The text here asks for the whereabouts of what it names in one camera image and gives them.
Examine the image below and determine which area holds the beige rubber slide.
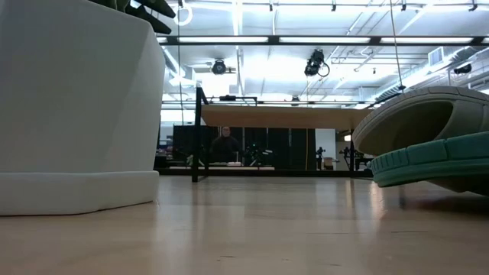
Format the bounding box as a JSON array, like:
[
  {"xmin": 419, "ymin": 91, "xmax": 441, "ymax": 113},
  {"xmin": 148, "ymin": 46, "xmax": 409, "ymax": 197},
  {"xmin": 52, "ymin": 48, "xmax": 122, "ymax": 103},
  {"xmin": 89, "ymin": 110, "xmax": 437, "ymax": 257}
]
[{"xmin": 351, "ymin": 86, "xmax": 489, "ymax": 157}]

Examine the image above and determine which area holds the wooden shelf with black legs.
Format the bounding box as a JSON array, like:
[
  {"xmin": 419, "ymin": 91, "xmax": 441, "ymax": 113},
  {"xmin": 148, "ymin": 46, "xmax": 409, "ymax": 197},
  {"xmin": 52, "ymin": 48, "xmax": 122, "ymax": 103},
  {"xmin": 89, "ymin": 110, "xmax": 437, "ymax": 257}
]
[{"xmin": 190, "ymin": 86, "xmax": 374, "ymax": 183}]

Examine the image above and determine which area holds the black round hanging device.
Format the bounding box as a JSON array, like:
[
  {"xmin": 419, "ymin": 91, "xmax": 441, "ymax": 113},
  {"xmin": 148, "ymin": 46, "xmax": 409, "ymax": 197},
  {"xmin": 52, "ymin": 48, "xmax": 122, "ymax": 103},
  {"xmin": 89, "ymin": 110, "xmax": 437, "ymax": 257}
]
[{"xmin": 211, "ymin": 58, "xmax": 228, "ymax": 76}]

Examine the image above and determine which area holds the white faceted plant pot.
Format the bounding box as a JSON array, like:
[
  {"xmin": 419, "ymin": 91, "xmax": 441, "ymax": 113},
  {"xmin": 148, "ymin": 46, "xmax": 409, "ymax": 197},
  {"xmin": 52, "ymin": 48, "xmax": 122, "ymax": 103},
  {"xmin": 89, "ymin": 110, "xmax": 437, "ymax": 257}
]
[{"xmin": 0, "ymin": 0, "xmax": 166, "ymax": 217}]

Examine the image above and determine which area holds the person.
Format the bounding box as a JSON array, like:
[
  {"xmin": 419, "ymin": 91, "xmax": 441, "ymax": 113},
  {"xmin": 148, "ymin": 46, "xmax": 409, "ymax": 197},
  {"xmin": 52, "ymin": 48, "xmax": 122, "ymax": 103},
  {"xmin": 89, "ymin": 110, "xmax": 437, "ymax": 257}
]
[{"xmin": 209, "ymin": 125, "xmax": 244, "ymax": 164}]

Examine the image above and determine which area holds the white cable loop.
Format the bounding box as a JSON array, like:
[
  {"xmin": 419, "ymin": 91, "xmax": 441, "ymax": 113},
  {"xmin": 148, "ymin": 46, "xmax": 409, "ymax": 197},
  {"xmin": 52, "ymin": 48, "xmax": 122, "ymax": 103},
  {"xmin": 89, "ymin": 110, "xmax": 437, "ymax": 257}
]
[{"xmin": 173, "ymin": 2, "xmax": 194, "ymax": 28}]

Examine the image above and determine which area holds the black overhead frame bar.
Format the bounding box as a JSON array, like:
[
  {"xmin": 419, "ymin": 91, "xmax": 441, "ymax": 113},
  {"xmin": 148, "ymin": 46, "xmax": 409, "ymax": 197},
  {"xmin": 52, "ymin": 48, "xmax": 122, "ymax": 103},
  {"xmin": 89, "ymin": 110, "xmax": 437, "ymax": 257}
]
[{"xmin": 156, "ymin": 35, "xmax": 489, "ymax": 47}]

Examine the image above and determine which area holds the black overhead camera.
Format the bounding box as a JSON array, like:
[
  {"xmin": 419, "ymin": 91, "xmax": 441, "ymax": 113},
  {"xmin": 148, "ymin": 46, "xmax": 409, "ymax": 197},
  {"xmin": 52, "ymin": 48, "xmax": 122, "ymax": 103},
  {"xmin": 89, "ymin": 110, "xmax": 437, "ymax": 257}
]
[{"xmin": 303, "ymin": 48, "xmax": 331, "ymax": 78}]

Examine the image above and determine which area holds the black partition wall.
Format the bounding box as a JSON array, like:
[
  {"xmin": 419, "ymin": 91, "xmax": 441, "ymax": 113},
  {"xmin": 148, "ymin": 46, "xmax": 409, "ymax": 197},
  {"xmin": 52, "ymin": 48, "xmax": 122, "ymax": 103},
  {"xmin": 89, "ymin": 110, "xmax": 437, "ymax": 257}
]
[{"xmin": 172, "ymin": 127, "xmax": 317, "ymax": 171}]

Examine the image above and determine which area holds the black aluminium table frame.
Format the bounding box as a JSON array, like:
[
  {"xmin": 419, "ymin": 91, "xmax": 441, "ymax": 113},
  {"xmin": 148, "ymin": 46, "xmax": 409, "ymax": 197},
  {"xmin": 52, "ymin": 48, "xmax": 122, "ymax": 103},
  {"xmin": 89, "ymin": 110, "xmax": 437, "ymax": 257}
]
[{"xmin": 154, "ymin": 167, "xmax": 374, "ymax": 179}]

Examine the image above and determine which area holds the yellow hanging cable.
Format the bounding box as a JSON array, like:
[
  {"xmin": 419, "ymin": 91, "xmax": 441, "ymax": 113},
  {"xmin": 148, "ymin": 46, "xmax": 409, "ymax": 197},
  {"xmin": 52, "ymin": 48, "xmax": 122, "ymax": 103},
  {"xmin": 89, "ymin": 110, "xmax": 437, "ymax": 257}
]
[{"xmin": 388, "ymin": 0, "xmax": 406, "ymax": 92}]

